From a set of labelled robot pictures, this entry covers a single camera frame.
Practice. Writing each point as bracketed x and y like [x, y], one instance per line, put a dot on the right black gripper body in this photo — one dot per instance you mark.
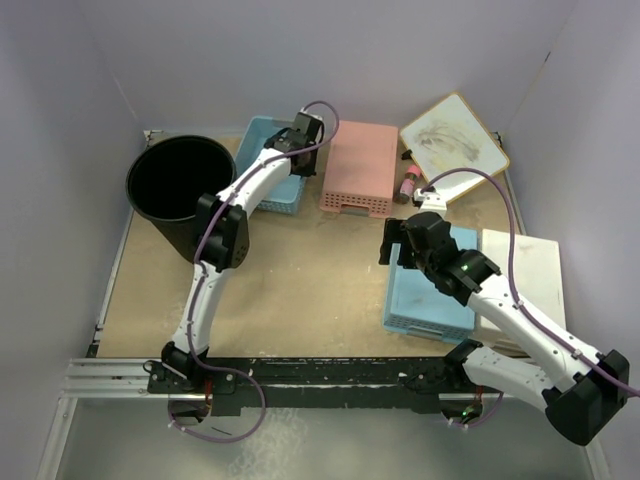
[414, 259]

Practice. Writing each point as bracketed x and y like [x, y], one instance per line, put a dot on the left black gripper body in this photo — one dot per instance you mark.
[309, 168]

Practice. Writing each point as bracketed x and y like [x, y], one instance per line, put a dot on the pink perforated basket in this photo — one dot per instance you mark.
[360, 170]

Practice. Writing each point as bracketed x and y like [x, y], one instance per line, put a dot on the light blue top basket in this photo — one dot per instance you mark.
[413, 306]

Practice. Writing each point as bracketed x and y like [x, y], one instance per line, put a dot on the light blue basket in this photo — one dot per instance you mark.
[413, 306]
[285, 197]

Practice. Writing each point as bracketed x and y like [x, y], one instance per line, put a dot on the light blue bottom basket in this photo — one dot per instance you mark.
[285, 197]

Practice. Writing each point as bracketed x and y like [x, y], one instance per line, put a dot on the white perforated basket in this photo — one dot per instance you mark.
[538, 277]

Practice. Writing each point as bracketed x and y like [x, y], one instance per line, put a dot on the large black ribbed bin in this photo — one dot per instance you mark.
[165, 182]

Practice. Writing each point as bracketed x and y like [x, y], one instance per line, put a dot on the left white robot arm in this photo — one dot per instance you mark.
[223, 240]

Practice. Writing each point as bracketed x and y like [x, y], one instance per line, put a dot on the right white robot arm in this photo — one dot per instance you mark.
[577, 387]

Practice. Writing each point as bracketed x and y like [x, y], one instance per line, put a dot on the small pink-capped bottle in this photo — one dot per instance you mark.
[407, 186]

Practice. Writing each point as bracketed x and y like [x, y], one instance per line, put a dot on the white board with wooden rim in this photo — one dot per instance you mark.
[450, 135]

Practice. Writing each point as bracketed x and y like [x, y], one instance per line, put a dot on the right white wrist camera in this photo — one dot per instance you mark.
[429, 200]

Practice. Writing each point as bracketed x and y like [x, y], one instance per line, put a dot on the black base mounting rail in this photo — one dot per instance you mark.
[418, 384]

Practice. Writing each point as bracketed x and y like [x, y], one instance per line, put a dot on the aluminium frame rail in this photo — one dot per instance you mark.
[105, 424]

